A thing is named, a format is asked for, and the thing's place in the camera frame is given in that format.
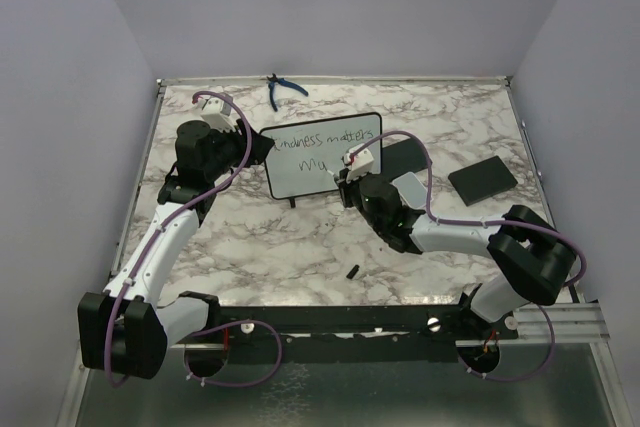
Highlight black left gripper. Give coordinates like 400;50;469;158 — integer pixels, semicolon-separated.
206;118;275;181

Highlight black framed whiteboard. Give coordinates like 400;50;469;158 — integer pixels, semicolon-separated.
260;112;383;200

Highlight black rectangular eraser block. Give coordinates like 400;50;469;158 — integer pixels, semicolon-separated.
382;138;427;180

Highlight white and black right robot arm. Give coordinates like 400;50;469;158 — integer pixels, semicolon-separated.
334;168;578;338

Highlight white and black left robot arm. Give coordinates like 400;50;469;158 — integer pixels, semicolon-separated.
77;120;275;386

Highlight black marker cap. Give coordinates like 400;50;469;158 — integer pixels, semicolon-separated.
346;265;360;280

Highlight black flat pad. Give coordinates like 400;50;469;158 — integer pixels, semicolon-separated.
448;156;518;206

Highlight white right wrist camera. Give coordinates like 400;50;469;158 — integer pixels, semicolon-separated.
343;144;375;183

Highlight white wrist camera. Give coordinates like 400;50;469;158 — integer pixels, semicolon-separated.
195;97;235;133
343;144;375;183

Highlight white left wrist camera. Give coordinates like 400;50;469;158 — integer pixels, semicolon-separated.
195;97;235;133

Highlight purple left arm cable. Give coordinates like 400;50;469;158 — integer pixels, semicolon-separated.
105;90;284;390

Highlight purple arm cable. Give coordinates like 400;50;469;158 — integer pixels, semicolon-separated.
357;130;587;383
105;90;284;390

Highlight blue handled pliers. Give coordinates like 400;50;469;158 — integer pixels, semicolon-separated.
265;72;310;113

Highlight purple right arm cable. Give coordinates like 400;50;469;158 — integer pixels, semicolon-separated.
357;130;587;383

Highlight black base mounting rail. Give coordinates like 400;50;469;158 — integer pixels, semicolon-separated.
187;295;518;364

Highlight aluminium frame profile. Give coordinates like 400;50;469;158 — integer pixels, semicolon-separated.
513;303;610;344

